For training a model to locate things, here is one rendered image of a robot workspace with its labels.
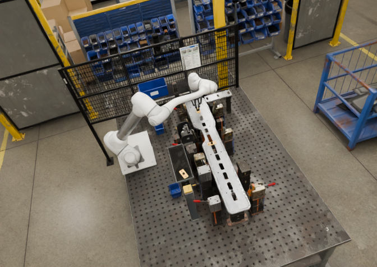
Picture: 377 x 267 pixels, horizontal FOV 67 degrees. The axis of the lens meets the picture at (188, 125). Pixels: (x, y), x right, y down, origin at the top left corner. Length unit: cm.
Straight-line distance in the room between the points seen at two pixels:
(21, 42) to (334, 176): 416
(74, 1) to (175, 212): 524
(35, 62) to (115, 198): 211
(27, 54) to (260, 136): 312
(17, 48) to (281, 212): 363
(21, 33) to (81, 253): 271
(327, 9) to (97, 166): 433
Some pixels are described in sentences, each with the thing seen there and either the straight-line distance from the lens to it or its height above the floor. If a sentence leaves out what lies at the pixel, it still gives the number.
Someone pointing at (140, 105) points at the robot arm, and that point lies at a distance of 234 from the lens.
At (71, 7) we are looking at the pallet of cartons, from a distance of 690.
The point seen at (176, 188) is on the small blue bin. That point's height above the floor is 70.
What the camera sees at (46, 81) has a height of 84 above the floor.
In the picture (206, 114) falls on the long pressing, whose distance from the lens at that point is 292.
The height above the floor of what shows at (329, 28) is 35.
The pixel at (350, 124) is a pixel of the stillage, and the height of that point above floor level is 16.
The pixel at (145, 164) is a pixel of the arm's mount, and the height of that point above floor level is 74.
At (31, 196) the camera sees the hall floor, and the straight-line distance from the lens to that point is 437.
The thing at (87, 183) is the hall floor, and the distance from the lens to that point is 407.
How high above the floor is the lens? 302
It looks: 45 degrees down
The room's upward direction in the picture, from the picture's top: 11 degrees counter-clockwise
